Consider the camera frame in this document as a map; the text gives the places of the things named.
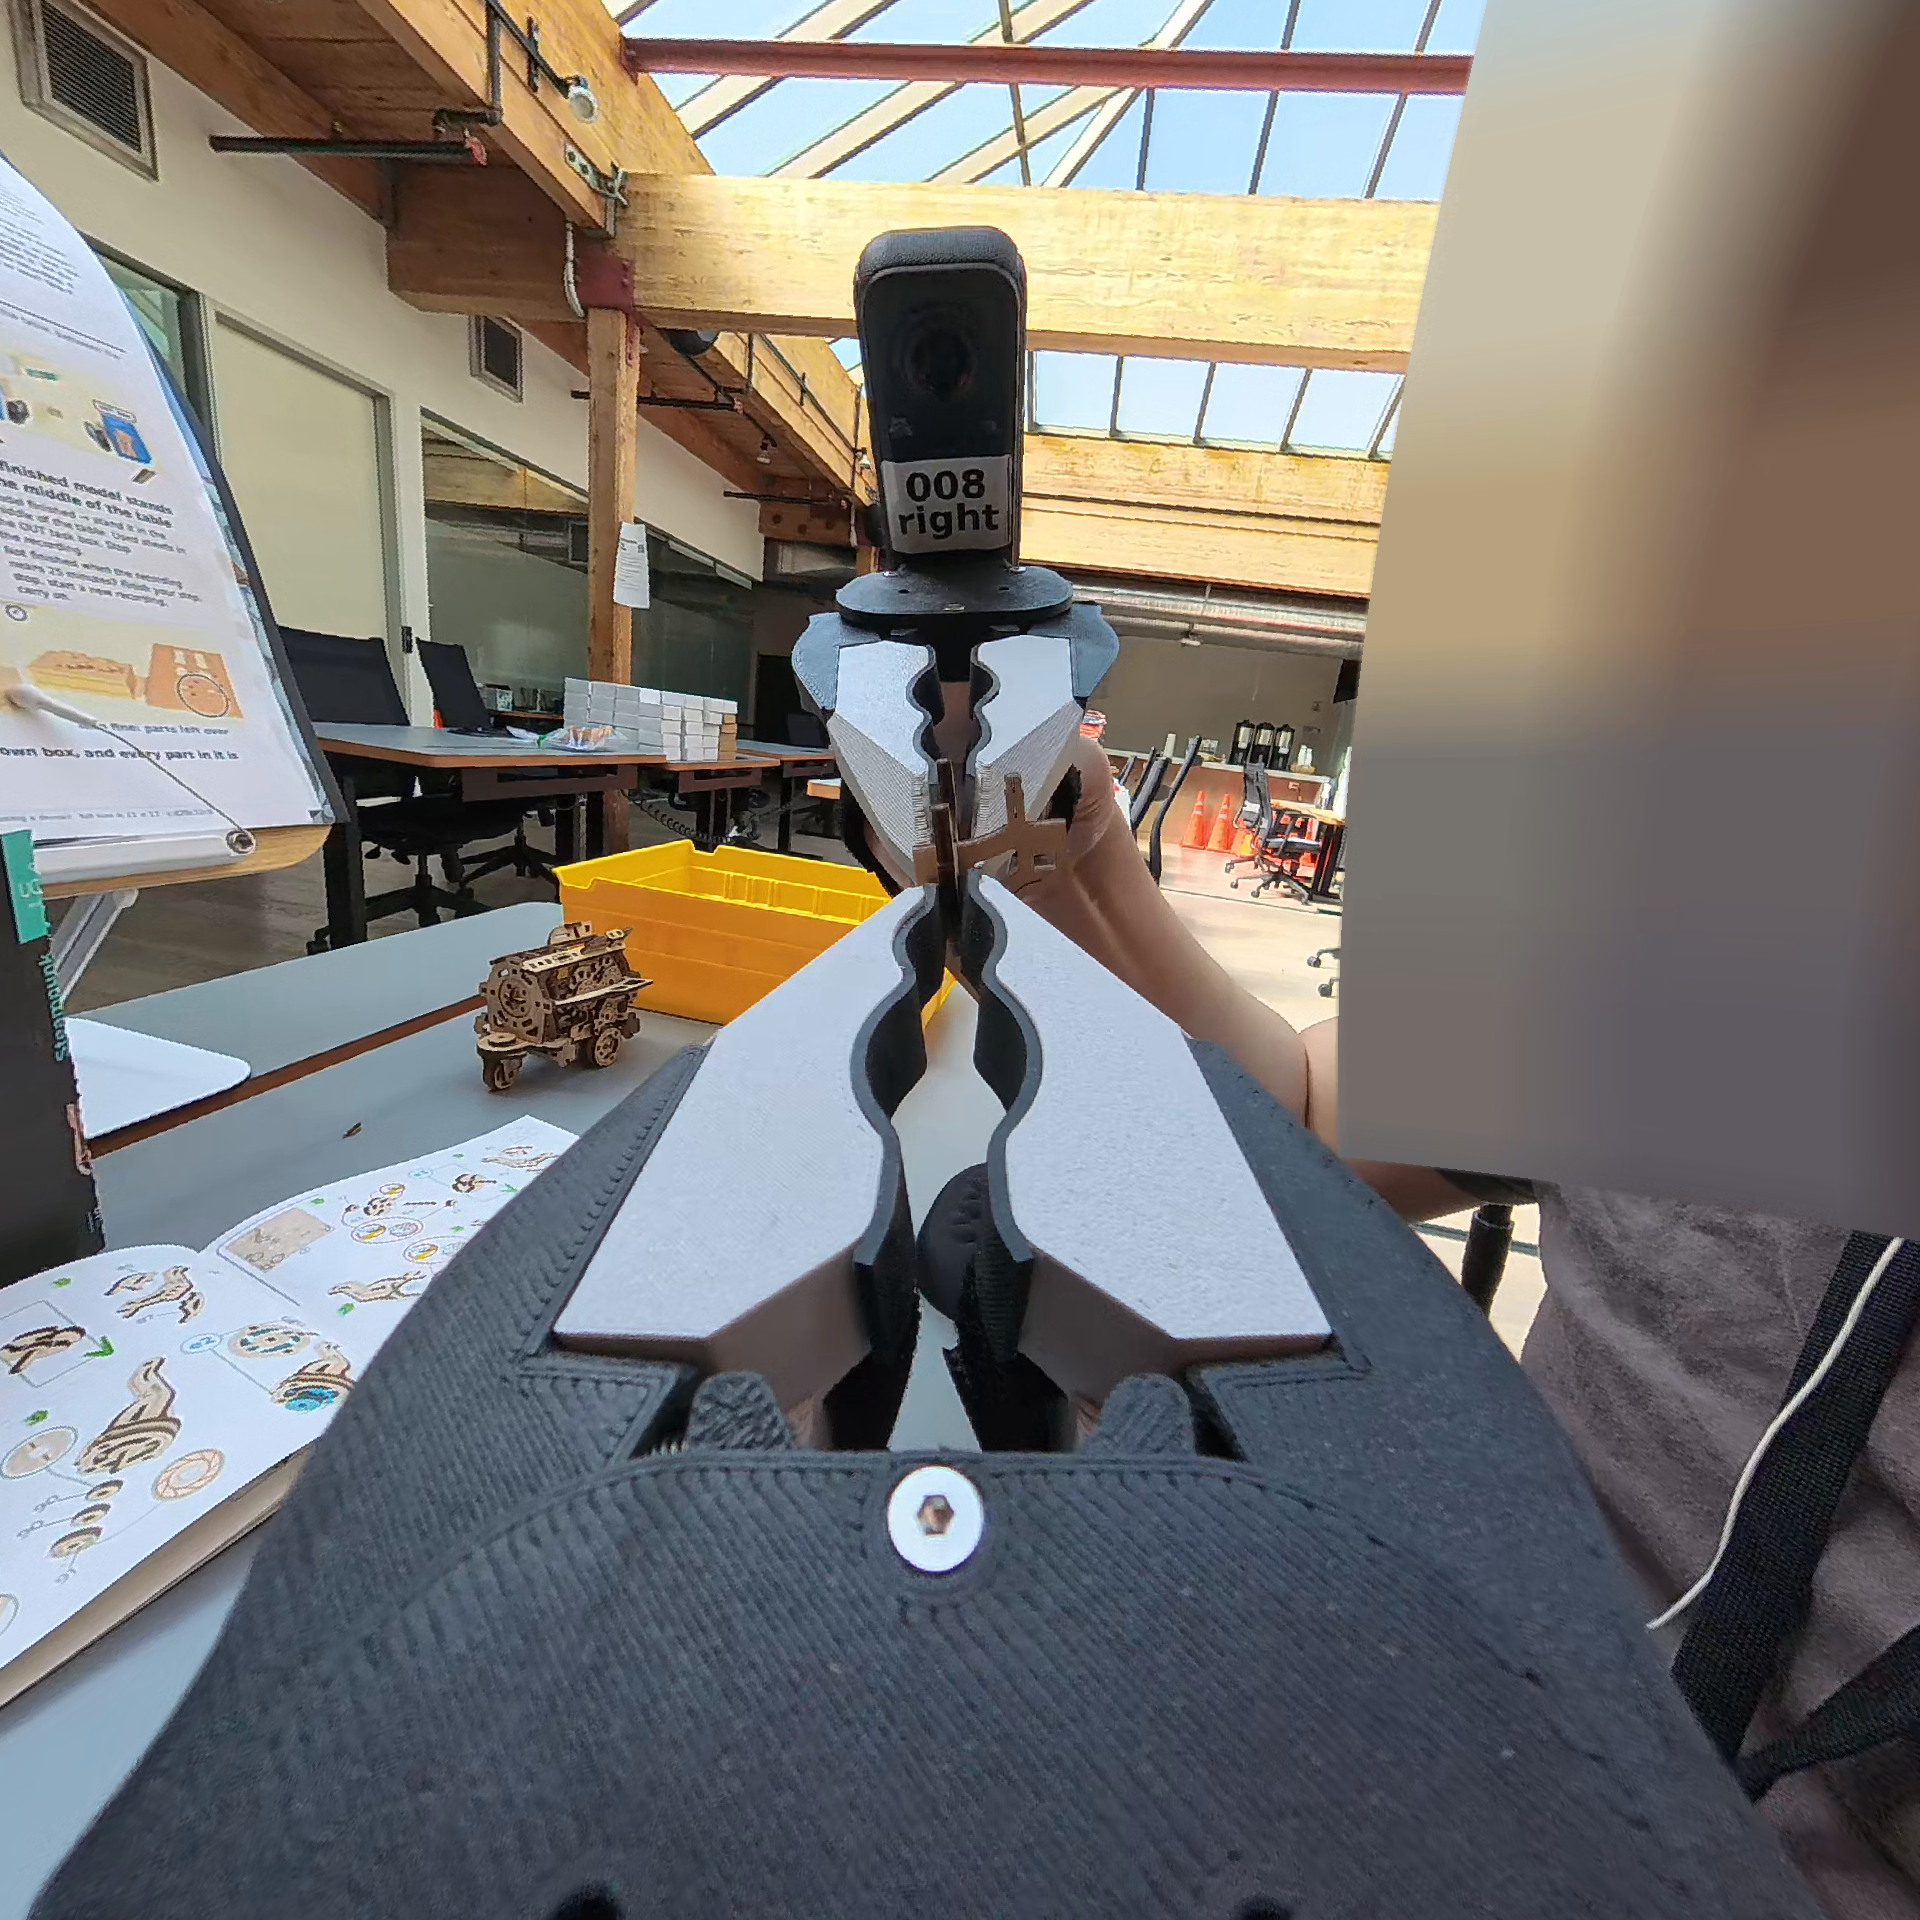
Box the white printed instruction sheet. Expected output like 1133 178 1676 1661
0 151 335 872

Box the person's right hand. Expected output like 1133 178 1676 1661
1030 743 1205 1016

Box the person's right forearm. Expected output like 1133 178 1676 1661
1155 885 1548 1226

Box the large wall air vent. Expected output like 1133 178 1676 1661
12 0 160 183

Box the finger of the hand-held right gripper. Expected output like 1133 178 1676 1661
822 642 951 890
965 638 1087 842

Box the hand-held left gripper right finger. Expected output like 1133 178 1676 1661
970 872 1335 1454

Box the curved wooden arc part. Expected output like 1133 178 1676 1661
910 778 1074 890

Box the yellow plastic bin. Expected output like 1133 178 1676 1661
550 839 955 1028

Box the instruction sheet on stand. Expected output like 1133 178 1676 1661
0 246 339 976

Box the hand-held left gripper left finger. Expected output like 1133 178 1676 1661
555 883 922 1454

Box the black office chair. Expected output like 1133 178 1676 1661
1230 762 1326 906
416 638 500 735
276 623 453 902

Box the wooden model vehicle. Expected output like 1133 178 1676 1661
475 920 653 1094

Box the stack of white boxes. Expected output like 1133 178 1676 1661
562 679 741 763

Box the wooden support post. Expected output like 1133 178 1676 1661
584 306 647 858

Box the black shoulder strap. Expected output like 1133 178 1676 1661
1668 1229 1920 1802

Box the white rounded base plate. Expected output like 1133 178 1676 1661
67 1016 251 1142

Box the red steel beam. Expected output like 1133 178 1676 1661
621 36 1479 96

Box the wood-edged office desk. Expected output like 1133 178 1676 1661
645 739 840 863
306 722 670 951

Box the thin white cord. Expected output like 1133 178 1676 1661
1647 1237 1906 1631

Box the open instruction booklet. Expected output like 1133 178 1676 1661
0 1114 582 1712

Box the black model kit box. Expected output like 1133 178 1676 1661
0 827 107 1292

